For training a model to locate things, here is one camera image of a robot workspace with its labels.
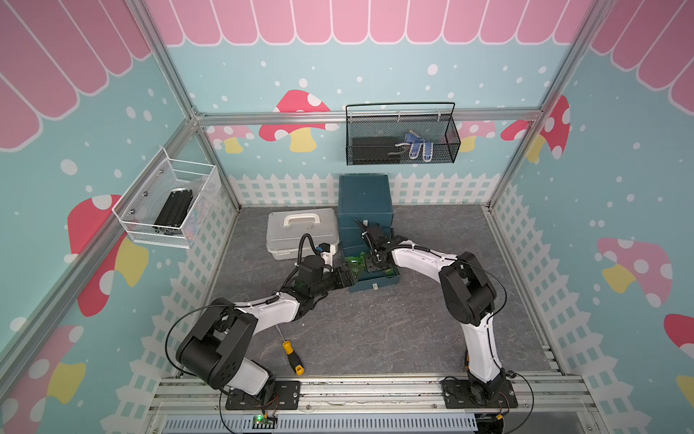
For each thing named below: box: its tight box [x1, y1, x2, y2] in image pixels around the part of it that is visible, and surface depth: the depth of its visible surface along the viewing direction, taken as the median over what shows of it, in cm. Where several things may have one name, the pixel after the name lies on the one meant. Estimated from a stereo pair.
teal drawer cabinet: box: [337, 173, 401, 293], surface depth 94 cm
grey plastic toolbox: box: [265, 207, 339, 260], surface depth 100 cm
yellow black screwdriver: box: [274, 323, 306, 377], surface depth 81 cm
